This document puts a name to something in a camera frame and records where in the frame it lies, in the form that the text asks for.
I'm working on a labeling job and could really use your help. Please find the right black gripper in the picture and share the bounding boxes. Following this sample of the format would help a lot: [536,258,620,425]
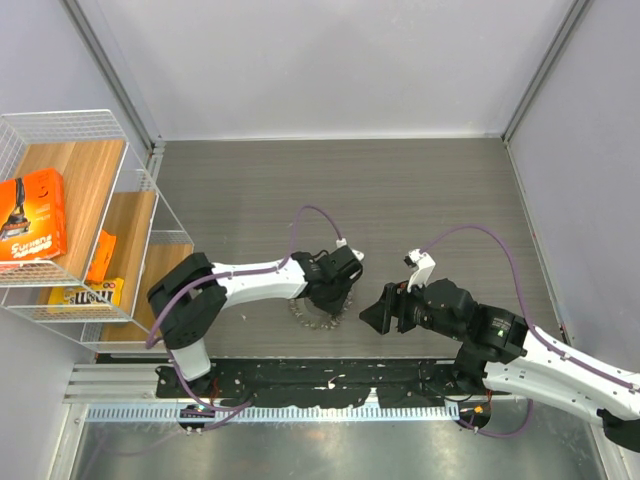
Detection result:
[359,274,465,341]

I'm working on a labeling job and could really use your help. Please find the metal disc with key rings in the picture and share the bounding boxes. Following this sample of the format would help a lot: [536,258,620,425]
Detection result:
[288,290,353,330]

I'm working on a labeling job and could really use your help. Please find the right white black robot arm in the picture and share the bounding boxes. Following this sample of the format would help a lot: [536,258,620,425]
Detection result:
[359,279,639,451]

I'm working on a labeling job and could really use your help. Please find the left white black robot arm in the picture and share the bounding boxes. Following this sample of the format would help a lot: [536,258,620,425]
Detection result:
[147,242,364,398]

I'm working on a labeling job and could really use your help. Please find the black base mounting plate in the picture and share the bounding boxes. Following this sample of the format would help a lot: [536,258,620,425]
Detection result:
[188,358,487,409]

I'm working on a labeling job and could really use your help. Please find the yellow candy bag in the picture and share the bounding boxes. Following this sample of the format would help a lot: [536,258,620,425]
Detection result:
[47,278,124,314]

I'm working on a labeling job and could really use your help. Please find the small orange packet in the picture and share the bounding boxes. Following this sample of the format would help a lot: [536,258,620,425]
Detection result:
[86,230,117,283]

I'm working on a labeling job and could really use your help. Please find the orange product box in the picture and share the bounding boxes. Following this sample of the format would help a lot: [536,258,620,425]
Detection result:
[0,168,67,262]

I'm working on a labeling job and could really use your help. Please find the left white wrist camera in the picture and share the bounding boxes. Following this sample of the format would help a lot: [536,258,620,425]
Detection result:
[335,238,365,262]

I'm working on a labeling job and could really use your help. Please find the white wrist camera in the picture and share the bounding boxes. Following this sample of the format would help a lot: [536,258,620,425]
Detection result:
[404,249,436,292]
[335,238,365,262]

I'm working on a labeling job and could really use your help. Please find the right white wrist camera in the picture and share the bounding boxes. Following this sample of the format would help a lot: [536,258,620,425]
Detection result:
[404,249,436,292]

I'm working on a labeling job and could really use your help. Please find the white wire shelf rack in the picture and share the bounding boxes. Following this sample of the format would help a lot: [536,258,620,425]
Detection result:
[1,110,194,355]

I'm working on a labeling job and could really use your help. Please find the white slotted cable duct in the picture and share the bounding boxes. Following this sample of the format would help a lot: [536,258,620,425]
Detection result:
[85,402,459,423]

